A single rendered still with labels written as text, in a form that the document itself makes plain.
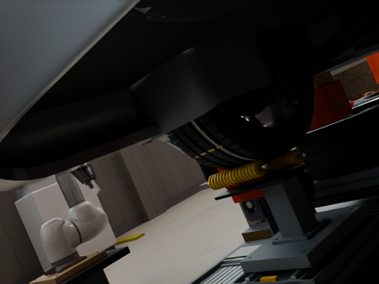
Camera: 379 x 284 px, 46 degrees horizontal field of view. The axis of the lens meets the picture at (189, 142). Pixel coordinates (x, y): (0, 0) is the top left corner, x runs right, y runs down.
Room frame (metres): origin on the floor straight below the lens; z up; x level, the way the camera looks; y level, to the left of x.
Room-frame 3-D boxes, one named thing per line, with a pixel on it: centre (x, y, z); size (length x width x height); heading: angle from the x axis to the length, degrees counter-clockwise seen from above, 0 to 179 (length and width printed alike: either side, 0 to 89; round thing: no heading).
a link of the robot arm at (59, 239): (2.52, 0.89, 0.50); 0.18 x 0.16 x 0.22; 128
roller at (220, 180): (1.60, -0.10, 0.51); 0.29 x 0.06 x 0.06; 42
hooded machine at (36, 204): (4.66, 1.51, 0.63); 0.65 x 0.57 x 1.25; 135
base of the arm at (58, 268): (2.50, 0.92, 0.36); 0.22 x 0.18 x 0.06; 129
